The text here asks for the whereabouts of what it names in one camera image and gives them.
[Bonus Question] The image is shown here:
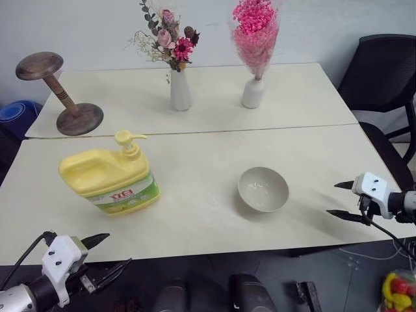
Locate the dried mixed flower bouquet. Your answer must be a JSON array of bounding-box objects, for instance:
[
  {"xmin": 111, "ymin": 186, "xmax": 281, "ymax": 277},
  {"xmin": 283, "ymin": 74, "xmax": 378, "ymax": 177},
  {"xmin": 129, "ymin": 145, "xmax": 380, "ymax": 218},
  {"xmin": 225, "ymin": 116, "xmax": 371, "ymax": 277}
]
[{"xmin": 127, "ymin": 0, "xmax": 201, "ymax": 84}]

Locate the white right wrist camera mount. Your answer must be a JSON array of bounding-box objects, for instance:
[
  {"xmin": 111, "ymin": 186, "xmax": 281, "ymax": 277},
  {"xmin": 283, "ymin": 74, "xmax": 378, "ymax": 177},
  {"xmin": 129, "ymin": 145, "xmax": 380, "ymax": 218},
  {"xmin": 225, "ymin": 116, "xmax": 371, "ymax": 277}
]
[{"xmin": 351, "ymin": 172, "xmax": 396, "ymax": 220}]

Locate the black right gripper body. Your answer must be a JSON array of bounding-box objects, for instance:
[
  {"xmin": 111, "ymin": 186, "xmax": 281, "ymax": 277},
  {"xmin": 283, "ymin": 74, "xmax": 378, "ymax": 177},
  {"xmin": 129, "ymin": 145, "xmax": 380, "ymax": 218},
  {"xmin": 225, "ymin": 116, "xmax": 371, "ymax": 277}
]
[{"xmin": 357, "ymin": 192, "xmax": 381, "ymax": 220}]

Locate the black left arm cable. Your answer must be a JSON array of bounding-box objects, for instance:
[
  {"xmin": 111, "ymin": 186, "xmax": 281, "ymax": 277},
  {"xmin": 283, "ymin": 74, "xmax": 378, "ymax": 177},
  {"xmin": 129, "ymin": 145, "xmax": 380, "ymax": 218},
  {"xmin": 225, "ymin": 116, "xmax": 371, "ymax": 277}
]
[{"xmin": 0, "ymin": 231, "xmax": 57, "ymax": 288}]

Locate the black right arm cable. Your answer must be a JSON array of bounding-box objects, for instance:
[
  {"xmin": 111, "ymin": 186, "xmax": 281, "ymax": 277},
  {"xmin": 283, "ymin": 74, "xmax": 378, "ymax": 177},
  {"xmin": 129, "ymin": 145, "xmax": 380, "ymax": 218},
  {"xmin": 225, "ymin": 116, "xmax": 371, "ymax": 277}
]
[{"xmin": 366, "ymin": 218, "xmax": 416, "ymax": 263}]

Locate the tall white ribbed vase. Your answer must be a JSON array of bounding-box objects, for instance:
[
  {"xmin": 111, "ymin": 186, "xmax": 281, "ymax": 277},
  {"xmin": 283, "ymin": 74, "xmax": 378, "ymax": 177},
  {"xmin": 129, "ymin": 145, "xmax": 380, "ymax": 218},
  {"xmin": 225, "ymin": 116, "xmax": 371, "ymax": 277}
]
[{"xmin": 169, "ymin": 68, "xmax": 193, "ymax": 112}]

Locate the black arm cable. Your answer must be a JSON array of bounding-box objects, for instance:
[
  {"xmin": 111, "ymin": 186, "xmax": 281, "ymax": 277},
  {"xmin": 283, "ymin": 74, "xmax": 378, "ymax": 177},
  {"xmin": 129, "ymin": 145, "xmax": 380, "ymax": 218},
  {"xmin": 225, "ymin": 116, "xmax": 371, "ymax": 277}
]
[
  {"xmin": 366, "ymin": 218, "xmax": 416, "ymax": 263},
  {"xmin": 0, "ymin": 231, "xmax": 57, "ymax": 288}
]

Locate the grey ceramic bowl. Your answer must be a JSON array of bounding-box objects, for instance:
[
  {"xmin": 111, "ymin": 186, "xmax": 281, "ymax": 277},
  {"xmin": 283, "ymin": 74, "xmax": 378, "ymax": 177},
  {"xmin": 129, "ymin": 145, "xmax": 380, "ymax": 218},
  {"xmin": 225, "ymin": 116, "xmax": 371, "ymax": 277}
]
[{"xmin": 237, "ymin": 166, "xmax": 290, "ymax": 215}]

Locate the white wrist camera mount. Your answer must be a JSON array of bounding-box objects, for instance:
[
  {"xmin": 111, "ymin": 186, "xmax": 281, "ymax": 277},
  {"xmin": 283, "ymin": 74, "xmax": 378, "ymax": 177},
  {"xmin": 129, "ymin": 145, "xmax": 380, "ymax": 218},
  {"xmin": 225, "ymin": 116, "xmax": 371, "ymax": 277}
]
[
  {"xmin": 351, "ymin": 172, "xmax": 396, "ymax": 220},
  {"xmin": 41, "ymin": 235, "xmax": 90, "ymax": 308}
]

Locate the yellow detergent pump bottle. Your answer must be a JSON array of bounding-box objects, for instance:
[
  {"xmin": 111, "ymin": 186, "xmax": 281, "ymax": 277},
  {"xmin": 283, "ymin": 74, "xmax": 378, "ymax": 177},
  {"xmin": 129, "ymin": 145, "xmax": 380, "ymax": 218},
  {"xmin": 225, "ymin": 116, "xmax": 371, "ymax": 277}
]
[{"xmin": 58, "ymin": 129, "xmax": 162, "ymax": 218}]

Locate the black rectangular block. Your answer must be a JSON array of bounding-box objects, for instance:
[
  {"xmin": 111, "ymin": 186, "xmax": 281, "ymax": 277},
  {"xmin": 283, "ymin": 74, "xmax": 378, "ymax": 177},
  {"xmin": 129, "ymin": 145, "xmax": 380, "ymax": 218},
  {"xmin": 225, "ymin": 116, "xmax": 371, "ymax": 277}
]
[{"xmin": 295, "ymin": 281, "xmax": 322, "ymax": 312}]

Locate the black mesh office chair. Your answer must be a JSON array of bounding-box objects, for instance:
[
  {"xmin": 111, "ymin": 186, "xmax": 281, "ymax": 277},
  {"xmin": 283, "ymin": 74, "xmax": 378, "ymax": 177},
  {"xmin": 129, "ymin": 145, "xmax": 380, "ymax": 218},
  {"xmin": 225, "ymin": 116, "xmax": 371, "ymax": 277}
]
[{"xmin": 337, "ymin": 33, "xmax": 416, "ymax": 193}]

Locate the dark wooden hat stand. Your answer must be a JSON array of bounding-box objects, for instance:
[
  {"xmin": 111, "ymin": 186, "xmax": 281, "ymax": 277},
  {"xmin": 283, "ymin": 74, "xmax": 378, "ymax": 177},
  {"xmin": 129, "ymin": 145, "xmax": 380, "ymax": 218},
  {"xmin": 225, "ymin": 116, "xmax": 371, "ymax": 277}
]
[{"xmin": 15, "ymin": 51, "xmax": 105, "ymax": 137}]

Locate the pink dried flower bunch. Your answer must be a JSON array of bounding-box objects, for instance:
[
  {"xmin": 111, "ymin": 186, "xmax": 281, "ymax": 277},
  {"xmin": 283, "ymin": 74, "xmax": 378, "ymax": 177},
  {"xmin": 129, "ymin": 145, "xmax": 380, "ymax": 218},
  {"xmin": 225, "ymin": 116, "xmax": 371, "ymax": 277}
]
[{"xmin": 227, "ymin": 0, "xmax": 281, "ymax": 81}]

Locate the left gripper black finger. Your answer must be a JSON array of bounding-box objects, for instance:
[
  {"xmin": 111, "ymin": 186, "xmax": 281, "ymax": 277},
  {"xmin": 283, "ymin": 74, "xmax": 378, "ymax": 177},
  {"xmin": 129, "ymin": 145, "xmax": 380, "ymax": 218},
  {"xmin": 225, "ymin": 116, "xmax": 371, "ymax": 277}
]
[
  {"xmin": 96, "ymin": 257, "xmax": 133, "ymax": 290},
  {"xmin": 81, "ymin": 232, "xmax": 111, "ymax": 252}
]

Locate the bag of toy fruit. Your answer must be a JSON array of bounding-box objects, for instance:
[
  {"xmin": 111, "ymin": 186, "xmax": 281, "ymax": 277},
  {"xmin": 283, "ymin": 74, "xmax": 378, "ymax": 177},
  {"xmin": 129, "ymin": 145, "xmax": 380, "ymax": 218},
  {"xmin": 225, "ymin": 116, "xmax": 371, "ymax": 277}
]
[{"xmin": 381, "ymin": 268, "xmax": 416, "ymax": 312}]

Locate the small white round vase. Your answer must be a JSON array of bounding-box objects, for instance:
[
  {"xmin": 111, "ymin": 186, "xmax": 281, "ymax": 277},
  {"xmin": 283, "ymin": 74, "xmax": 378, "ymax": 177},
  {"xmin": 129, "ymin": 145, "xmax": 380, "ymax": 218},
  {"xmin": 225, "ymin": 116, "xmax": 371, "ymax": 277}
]
[{"xmin": 240, "ymin": 77, "xmax": 265, "ymax": 110}]

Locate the white floor cable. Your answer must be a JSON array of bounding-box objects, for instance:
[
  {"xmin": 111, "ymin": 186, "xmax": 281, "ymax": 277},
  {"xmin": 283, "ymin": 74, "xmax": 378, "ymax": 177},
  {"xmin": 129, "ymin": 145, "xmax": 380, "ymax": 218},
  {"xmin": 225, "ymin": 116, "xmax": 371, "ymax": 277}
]
[{"xmin": 339, "ymin": 239, "xmax": 412, "ymax": 261}]

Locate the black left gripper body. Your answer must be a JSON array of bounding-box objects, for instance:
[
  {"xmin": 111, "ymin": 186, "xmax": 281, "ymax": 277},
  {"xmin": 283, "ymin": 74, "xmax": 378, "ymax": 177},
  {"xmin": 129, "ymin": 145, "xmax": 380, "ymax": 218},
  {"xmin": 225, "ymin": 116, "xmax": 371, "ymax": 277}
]
[{"xmin": 66, "ymin": 236, "xmax": 101, "ymax": 295}]

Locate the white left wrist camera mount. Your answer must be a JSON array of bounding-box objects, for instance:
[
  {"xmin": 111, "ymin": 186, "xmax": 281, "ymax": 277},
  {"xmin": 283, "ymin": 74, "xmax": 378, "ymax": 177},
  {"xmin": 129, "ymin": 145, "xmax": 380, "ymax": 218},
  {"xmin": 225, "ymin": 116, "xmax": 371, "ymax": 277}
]
[{"xmin": 41, "ymin": 235, "xmax": 90, "ymax": 308}]

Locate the blue round container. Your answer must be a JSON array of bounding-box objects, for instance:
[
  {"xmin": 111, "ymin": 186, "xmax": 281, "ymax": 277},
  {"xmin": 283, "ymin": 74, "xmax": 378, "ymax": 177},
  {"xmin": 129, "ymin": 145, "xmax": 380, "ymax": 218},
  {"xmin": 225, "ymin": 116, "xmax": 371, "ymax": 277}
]
[{"xmin": 0, "ymin": 99, "xmax": 44, "ymax": 132}]

